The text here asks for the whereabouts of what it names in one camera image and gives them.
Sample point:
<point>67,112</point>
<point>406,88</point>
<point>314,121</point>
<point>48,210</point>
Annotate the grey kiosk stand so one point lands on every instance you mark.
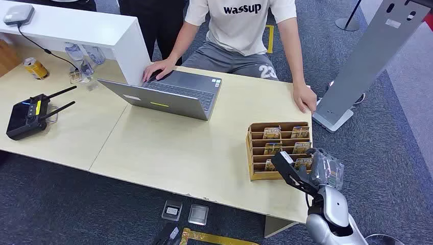
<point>365,57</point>

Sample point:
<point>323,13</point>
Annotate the person's right forearm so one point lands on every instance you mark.
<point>181,44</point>

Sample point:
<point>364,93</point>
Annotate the floor socket box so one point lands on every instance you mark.
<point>172,211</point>
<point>198,214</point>

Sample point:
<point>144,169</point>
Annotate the table leg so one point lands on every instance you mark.
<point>275,226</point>

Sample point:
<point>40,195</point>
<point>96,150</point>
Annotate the clear water bottle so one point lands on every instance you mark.
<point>95,54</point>
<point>79,61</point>

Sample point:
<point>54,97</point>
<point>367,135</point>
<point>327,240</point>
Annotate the grey router box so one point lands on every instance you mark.
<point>18,14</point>

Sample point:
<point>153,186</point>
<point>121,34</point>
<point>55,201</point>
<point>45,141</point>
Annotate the person's left forearm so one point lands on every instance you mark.
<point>292,54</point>

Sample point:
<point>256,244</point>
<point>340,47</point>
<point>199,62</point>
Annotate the person's left hand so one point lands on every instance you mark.
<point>304,98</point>

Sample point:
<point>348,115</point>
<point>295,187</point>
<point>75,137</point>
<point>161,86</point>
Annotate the standing person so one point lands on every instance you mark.
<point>159,23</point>

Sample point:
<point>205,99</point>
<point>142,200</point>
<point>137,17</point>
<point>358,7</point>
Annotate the black device with white label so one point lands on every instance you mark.
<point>165,236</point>

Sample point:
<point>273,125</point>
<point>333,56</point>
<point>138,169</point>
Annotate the person's right hand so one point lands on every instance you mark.
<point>159,67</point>

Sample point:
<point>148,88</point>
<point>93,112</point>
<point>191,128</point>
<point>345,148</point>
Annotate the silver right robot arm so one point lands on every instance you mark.
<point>333,216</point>

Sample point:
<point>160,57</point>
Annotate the hotel key card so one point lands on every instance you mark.
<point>300,132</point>
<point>272,148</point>
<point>303,164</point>
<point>301,147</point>
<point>269,166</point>
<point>272,133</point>

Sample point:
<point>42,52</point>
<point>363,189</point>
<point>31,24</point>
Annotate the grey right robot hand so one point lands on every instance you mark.
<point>297,175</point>

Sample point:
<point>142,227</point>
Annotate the yellow floor tape frame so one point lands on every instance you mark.
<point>209,238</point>

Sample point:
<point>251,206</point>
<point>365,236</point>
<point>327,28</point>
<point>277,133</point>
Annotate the seated person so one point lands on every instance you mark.
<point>236,30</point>

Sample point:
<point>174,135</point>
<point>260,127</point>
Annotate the black remote controller with antennas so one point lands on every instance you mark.
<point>25,116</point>

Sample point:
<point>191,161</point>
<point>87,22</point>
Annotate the small clear glass jar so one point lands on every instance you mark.
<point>76,76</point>

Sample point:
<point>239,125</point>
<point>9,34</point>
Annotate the yellow drink can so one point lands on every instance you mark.
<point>35,68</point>

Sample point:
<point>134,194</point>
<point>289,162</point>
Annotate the yellow floor tape strip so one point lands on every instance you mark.
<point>270,39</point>

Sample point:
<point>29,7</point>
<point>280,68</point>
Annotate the person's hand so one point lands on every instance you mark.
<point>304,98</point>
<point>159,67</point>

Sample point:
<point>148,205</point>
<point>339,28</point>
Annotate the grey laptop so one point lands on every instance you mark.
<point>169,101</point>

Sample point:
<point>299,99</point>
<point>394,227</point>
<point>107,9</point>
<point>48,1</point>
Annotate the white desk shelf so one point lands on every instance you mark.
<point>101,30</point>

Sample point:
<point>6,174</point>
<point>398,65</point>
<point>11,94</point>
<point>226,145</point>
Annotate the wooden card holder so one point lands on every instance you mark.
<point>257,174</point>

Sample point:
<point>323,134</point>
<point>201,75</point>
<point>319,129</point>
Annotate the stanchion post with round base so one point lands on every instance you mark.
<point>347,23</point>

